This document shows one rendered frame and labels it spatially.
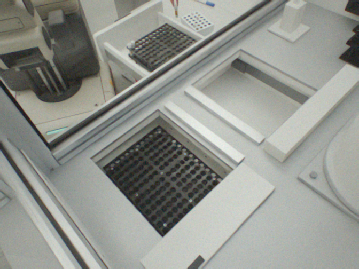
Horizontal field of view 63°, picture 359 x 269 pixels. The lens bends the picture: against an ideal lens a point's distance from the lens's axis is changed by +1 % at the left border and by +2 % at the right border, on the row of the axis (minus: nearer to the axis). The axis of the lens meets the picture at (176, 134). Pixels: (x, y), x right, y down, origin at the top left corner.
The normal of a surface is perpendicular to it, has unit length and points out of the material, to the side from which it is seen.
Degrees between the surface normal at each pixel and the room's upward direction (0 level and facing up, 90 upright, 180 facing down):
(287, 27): 90
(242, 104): 0
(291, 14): 90
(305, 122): 0
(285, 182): 0
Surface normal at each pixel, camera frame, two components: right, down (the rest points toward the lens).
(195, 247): -0.06, -0.59
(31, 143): 0.69, 0.56
